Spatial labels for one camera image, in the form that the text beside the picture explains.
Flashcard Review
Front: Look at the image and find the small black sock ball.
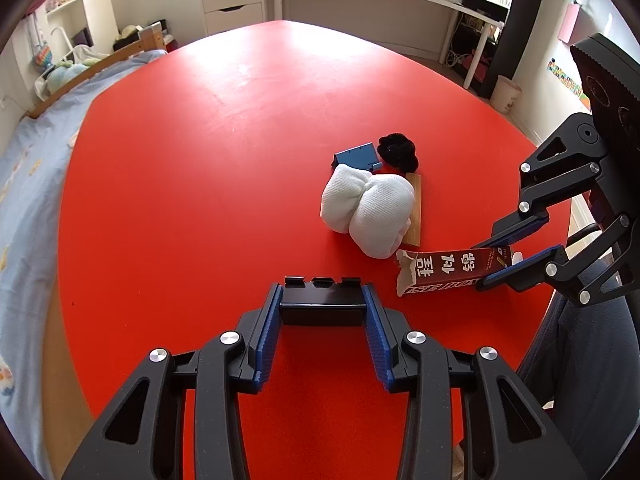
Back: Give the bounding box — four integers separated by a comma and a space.
376, 132, 419, 174

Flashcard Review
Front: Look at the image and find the person's dark trouser leg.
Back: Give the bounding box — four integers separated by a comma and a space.
518, 292, 639, 479

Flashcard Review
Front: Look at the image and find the wooden stick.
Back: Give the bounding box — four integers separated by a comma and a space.
402, 172, 422, 247

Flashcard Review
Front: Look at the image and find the bed with blue sheet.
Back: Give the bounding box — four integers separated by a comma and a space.
1, 23, 165, 479

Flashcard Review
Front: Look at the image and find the white sock ball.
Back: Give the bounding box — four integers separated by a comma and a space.
320, 164, 416, 259

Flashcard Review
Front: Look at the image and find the white waste bin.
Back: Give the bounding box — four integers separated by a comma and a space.
489, 75, 522, 115

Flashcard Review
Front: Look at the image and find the white drawer cabinet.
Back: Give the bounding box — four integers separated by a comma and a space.
201, 0, 267, 36

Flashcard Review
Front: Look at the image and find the blue plastic clip piece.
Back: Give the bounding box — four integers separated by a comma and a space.
332, 143, 383, 172

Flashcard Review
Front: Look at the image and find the white desk by window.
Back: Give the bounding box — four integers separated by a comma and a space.
268, 0, 503, 89

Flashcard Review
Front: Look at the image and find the black plastic block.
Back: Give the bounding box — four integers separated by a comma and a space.
279, 276, 366, 326

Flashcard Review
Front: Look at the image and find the red plastic table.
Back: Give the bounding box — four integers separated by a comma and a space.
58, 22, 550, 411

